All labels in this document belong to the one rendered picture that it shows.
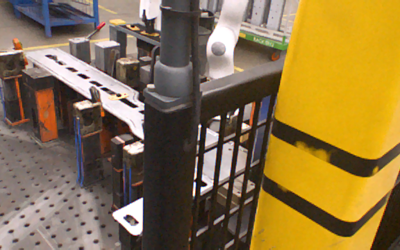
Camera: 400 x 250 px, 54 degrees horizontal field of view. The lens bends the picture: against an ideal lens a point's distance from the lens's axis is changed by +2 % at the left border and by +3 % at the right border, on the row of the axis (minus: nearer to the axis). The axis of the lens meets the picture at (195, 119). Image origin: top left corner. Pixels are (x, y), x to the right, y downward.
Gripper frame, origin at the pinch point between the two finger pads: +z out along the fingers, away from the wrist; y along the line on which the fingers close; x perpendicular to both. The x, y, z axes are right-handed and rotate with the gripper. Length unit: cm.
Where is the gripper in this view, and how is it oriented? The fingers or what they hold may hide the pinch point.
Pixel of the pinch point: (149, 28)
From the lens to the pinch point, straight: 190.9
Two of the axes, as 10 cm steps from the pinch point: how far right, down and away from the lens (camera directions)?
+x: 9.0, 2.5, -3.5
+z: -0.7, 8.8, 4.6
